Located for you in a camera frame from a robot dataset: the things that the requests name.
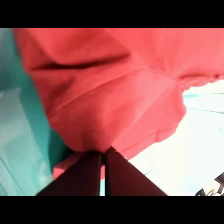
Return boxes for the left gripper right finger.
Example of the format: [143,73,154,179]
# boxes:
[104,146,168,197]

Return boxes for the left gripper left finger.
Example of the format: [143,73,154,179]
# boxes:
[36,151,102,197]

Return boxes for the red T-shirt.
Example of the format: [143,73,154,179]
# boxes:
[13,28,224,181]

